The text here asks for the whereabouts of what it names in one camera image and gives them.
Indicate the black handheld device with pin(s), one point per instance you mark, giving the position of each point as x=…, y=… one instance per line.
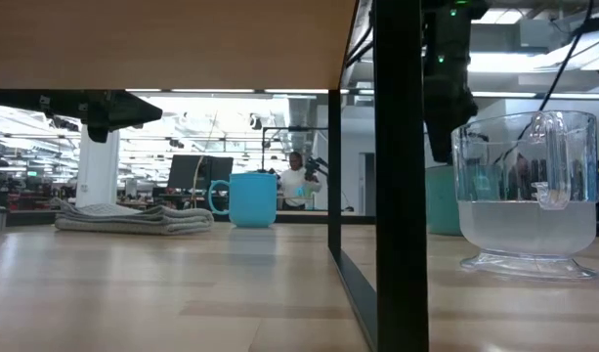
x=312, y=167

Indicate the white pillar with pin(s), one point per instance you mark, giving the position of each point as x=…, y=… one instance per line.
x=98, y=171

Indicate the standing person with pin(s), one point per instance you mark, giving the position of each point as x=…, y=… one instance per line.
x=294, y=188

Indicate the black background monitors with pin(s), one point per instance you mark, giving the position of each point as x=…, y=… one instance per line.
x=186, y=172

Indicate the folded grey towel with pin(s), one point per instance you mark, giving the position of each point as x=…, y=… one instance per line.
x=133, y=220

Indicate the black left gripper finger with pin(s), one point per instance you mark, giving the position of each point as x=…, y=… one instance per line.
x=142, y=111

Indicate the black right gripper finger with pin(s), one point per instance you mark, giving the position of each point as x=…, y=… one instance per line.
x=443, y=142

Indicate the black table frame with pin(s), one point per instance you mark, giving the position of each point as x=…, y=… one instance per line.
x=299, y=218

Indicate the large teal enamel mug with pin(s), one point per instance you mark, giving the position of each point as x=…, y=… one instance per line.
x=440, y=200

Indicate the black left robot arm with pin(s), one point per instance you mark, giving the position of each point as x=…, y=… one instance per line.
x=30, y=103

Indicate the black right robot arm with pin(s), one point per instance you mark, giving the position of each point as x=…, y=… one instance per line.
x=450, y=34

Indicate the light blue plastic mug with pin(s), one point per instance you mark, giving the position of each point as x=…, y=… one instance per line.
x=252, y=200

